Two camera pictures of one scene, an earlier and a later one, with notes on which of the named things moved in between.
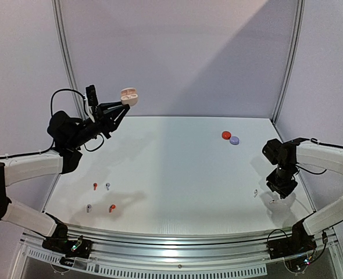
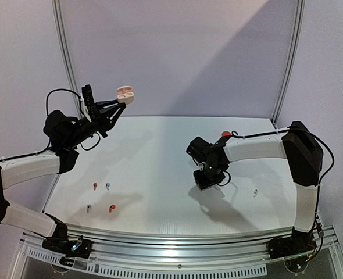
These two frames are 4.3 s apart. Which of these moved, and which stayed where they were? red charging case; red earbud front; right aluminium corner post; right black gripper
Moved: right black gripper
Stayed: red earbud front; red charging case; right aluminium corner post
